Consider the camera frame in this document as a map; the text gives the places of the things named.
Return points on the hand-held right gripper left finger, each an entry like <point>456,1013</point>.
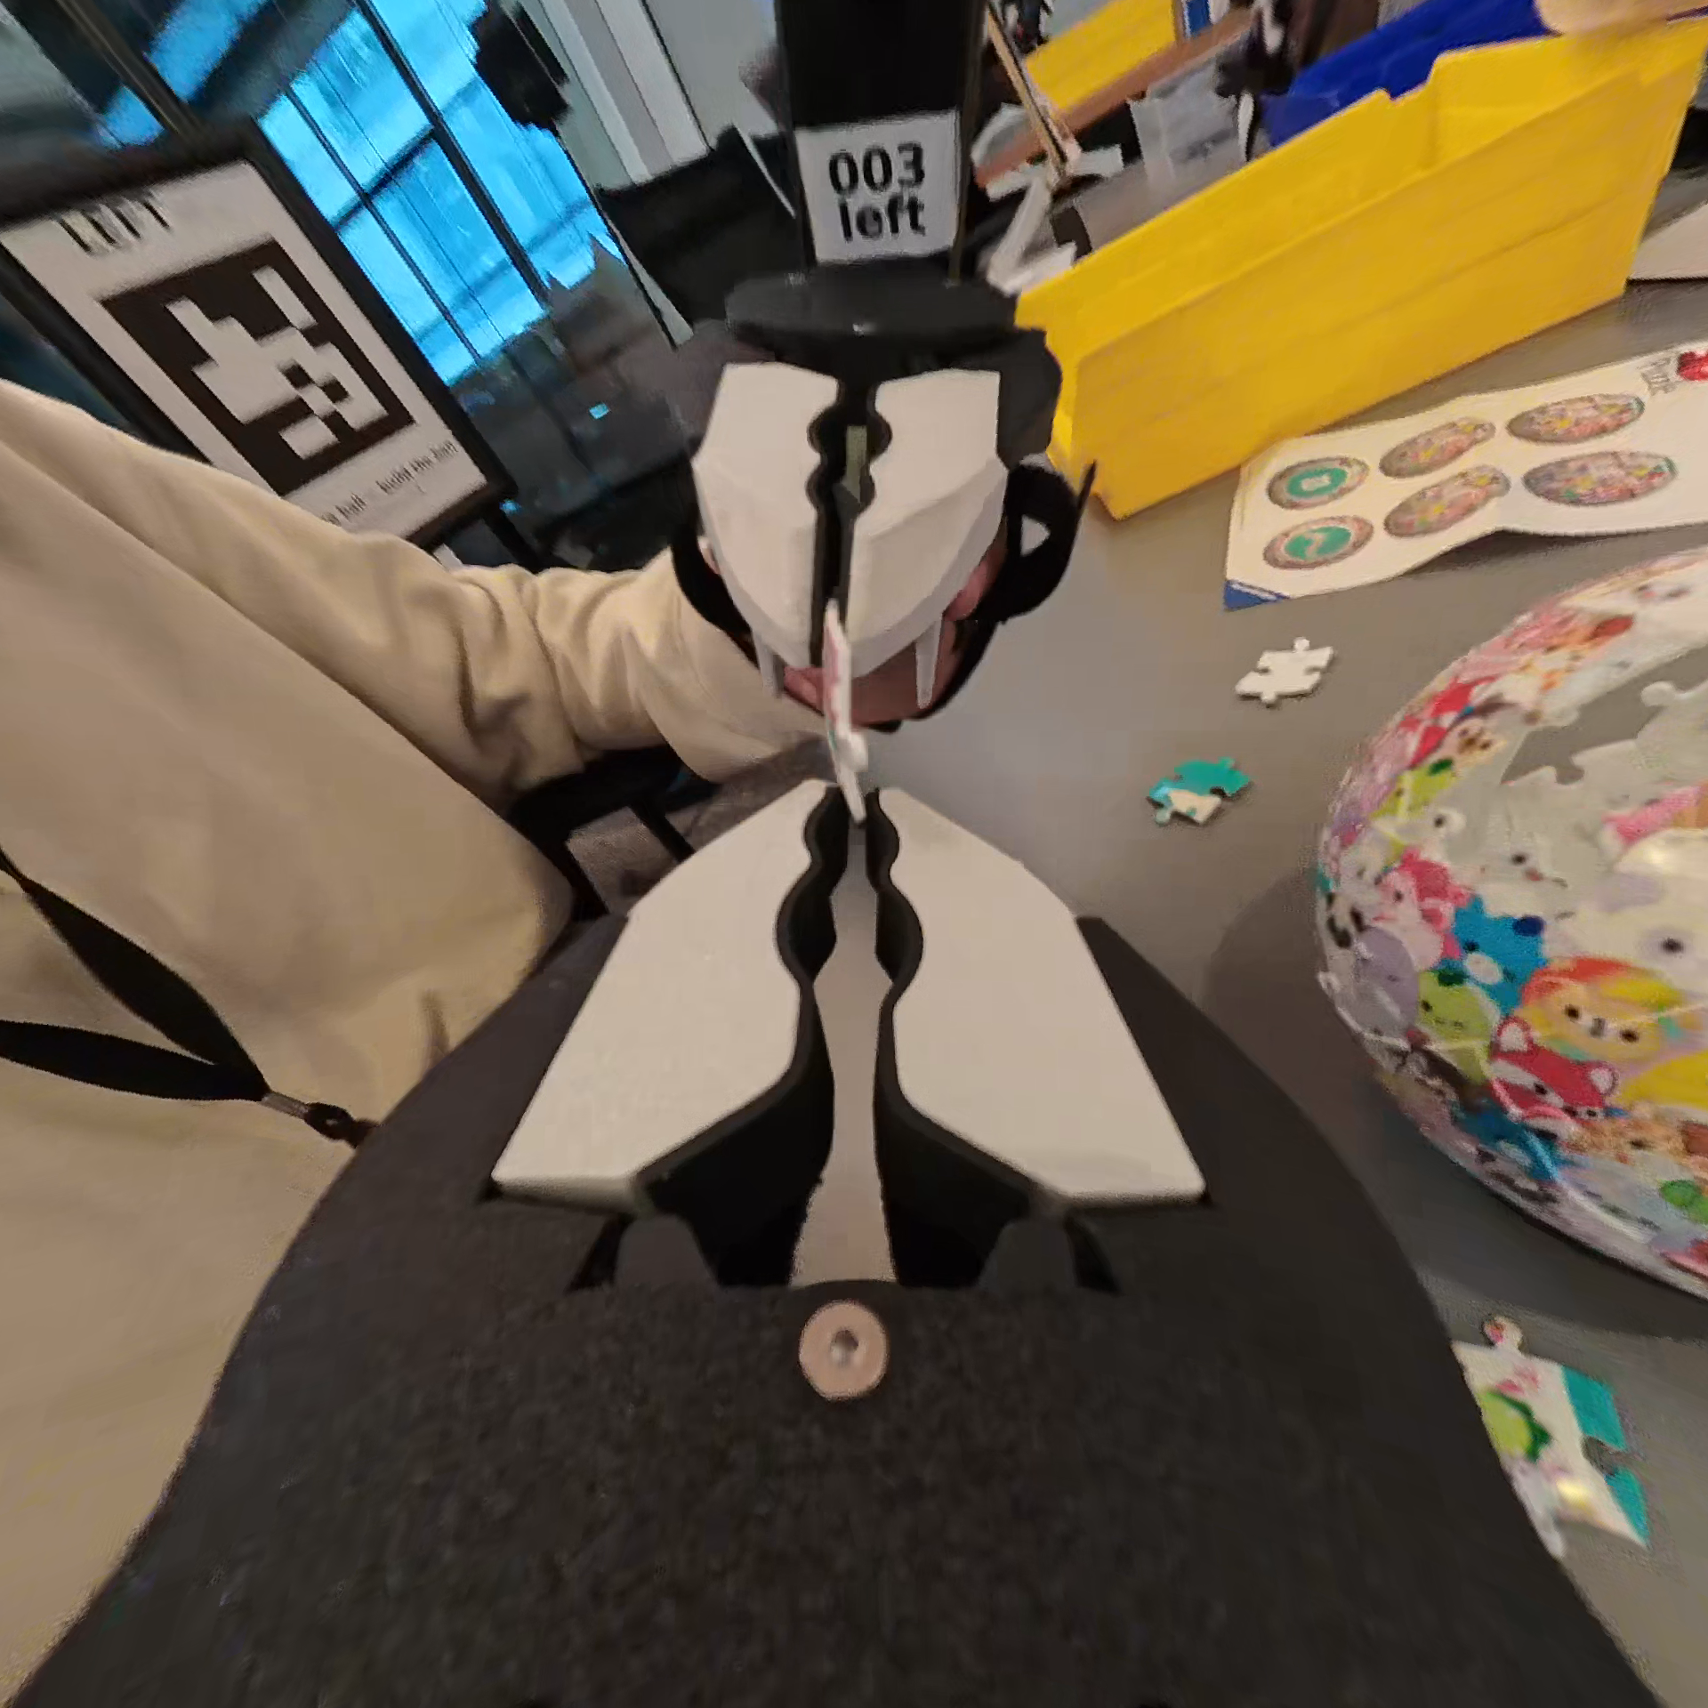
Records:
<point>666,1054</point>

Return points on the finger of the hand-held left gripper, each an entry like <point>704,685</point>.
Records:
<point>754,507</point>
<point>934,507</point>

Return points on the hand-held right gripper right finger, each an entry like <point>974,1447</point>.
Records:
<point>1041,1054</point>

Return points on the colourful puzzle piece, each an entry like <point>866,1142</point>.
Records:
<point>1548,1441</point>
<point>844,746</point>

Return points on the colourful puzzle ball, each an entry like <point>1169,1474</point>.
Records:
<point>1533,933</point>

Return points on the person's left forearm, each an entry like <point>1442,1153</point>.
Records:
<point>400,614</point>

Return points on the teal and white puzzle piece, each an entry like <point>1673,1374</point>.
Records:
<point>1199,789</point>

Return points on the paper sheet with ball pictures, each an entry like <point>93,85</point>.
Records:
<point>1468,466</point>

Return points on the person's left hand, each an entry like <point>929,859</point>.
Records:
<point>892,693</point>

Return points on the black chair armrest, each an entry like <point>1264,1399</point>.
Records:
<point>599,813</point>

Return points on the yellow plastic bin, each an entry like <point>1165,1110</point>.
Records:
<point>1334,294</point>

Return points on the window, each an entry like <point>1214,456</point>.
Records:
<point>400,174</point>

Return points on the black framed sign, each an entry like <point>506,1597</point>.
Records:
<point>266,346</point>

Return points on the person's beige sweatshirt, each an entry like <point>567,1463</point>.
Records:
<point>200,1266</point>

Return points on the blue plastic bin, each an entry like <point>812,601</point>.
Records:
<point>1386,53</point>

